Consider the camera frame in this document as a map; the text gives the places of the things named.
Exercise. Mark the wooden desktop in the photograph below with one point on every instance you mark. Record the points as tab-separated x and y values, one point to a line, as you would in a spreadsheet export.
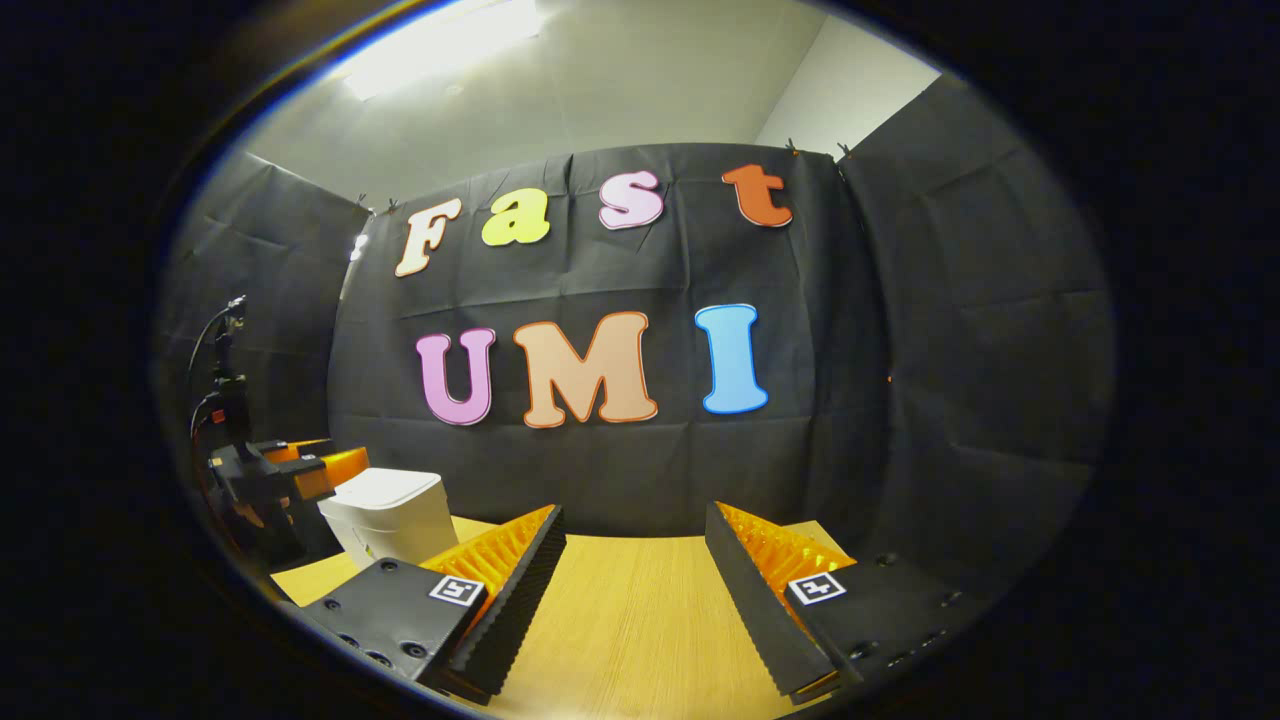
630	620

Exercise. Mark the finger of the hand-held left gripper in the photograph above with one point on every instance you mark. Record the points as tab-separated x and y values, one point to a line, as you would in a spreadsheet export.
345	470
285	452

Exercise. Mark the black backdrop cloth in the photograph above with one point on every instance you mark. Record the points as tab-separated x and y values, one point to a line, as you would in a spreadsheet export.
600	470

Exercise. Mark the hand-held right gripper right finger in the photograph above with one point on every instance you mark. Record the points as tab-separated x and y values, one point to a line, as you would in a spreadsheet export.
750	600

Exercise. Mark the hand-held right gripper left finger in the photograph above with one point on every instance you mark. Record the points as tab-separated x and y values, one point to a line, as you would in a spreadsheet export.
530	590

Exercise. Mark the white desktop garbage bin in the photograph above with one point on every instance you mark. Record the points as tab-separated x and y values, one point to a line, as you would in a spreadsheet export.
390	515

